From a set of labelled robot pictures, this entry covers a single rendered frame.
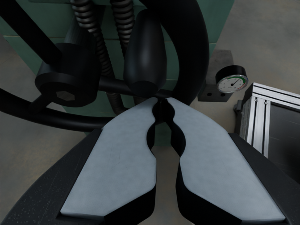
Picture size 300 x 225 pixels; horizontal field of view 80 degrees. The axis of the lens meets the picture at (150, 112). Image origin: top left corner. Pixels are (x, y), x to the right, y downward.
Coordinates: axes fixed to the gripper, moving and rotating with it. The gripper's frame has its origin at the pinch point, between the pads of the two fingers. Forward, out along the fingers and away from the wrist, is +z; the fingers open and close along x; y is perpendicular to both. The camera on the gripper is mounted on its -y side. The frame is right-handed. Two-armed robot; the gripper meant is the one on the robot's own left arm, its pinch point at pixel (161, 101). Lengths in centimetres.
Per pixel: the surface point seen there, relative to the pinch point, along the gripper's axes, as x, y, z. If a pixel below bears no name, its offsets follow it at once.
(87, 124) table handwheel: -11.1, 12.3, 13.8
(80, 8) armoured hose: -8.4, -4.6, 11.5
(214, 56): 15.8, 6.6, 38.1
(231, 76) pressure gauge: 15.1, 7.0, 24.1
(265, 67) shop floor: 80, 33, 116
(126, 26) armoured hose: -3.8, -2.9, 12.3
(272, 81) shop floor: 82, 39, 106
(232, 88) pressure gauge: 17.3, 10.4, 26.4
